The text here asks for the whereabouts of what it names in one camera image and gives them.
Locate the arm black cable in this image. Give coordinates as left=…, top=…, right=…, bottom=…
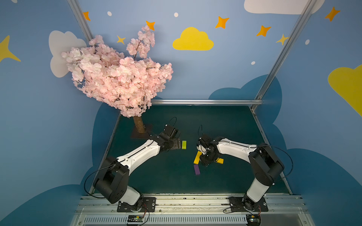
left=83, top=163, right=117, bottom=199
left=268, top=145, right=294, bottom=181

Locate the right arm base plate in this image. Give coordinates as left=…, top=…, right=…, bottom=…
left=228, top=196, right=269, bottom=212

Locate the right frame post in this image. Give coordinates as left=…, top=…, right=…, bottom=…
left=255, top=0, right=318, bottom=103

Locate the orange yellow long block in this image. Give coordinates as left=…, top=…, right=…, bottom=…
left=216, top=158, right=224, bottom=164

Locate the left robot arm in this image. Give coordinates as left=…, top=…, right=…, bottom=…
left=93, top=135, right=182, bottom=211

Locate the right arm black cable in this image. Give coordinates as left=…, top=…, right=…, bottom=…
left=268, top=145, right=294, bottom=181

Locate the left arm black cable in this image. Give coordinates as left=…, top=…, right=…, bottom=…
left=83, top=163, right=117, bottom=199

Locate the pink blossom artificial tree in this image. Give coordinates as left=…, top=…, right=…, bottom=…
left=61, top=25, right=173, bottom=134

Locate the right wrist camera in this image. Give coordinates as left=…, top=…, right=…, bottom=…
left=197, top=137, right=208, bottom=154

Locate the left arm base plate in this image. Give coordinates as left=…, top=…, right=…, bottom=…
left=117, top=196, right=156, bottom=212

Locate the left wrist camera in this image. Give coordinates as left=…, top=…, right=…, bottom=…
left=163, top=124, right=177, bottom=137

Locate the horizontal back frame bar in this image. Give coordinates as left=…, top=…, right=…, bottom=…
left=151, top=99, right=263, bottom=106

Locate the right circuit board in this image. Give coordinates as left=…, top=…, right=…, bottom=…
left=246, top=215, right=261, bottom=226

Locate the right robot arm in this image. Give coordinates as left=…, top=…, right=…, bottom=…
left=197, top=135, right=285, bottom=211

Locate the lime green block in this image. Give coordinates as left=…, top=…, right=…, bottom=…
left=182, top=140, right=187, bottom=150

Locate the frame post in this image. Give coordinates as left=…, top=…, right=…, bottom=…
left=67, top=0, right=93, bottom=42
left=255, top=0, right=318, bottom=103

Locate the left circuit board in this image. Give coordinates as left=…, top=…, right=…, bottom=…
left=127, top=215, right=144, bottom=224

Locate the left frame post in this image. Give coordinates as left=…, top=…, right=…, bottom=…
left=67, top=0, right=93, bottom=42

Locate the circuit board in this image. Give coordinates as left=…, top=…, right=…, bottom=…
left=127, top=215, right=144, bottom=224
left=246, top=215, right=261, bottom=226

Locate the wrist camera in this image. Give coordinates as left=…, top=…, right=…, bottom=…
left=197, top=137, right=208, bottom=154
left=163, top=124, right=177, bottom=137

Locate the dark tree base plate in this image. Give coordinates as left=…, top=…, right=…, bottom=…
left=131, top=124, right=153, bottom=139

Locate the purple block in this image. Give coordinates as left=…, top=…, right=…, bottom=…
left=193, top=164, right=200, bottom=175

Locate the aluminium front rail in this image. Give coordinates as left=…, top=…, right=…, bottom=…
left=71, top=194, right=315, bottom=226

